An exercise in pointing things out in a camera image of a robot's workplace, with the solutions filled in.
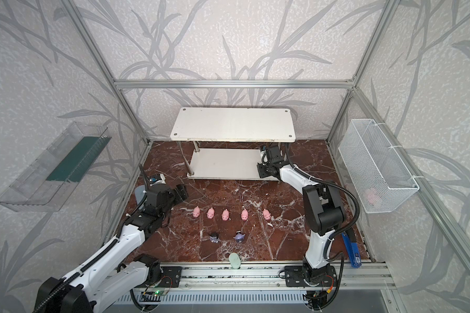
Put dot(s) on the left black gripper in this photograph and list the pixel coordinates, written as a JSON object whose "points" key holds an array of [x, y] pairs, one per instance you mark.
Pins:
{"points": [[180, 192]]}

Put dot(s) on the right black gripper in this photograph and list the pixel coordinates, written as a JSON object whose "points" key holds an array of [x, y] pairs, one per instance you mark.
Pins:
{"points": [[266, 169]]}

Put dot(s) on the pink pig toy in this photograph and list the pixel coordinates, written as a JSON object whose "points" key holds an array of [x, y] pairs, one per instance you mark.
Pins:
{"points": [[266, 214], [211, 213], [196, 212], [225, 215], [244, 215]]}

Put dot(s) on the black purple figurine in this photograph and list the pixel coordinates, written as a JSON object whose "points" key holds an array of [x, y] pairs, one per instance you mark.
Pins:
{"points": [[214, 237]]}

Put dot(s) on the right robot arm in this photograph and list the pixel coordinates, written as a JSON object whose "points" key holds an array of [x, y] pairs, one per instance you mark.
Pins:
{"points": [[323, 207]]}

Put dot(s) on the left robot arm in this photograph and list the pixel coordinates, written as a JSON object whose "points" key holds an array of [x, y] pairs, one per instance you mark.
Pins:
{"points": [[99, 281]]}

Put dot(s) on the white two-tier shelf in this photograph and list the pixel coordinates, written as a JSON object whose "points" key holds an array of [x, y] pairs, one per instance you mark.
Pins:
{"points": [[259, 125]]}

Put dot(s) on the pale green oval object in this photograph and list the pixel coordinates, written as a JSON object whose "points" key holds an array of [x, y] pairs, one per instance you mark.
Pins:
{"points": [[234, 260]]}

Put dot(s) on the green circuit board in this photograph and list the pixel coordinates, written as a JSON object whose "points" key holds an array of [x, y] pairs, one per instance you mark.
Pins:
{"points": [[154, 295]]}

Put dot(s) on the pink toy in basket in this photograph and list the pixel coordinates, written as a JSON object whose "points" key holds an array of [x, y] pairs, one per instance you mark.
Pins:
{"points": [[373, 197]]}

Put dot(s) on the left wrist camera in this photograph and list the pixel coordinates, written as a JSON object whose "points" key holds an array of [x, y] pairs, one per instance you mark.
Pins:
{"points": [[157, 179]]}

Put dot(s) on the blue tool on rail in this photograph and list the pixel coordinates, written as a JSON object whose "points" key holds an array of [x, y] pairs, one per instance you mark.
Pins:
{"points": [[349, 239]]}

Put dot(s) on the aluminium frame crossbar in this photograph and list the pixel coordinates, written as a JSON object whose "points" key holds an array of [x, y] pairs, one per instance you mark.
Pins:
{"points": [[235, 84]]}

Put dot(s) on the clear plastic wall bin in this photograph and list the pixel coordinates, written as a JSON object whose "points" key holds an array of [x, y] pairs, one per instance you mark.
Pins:
{"points": [[49, 181]]}

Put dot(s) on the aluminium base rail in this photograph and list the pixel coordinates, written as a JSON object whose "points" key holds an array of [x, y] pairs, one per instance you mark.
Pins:
{"points": [[254, 276]]}

